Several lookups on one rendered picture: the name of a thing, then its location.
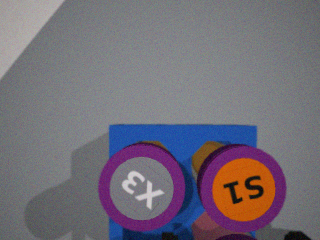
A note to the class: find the blue tube rack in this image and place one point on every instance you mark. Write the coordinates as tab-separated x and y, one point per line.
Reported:
182	141

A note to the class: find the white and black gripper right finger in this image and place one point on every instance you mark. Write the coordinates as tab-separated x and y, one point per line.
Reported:
296	235

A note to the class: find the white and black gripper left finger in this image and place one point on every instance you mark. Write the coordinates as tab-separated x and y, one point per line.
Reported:
169	236

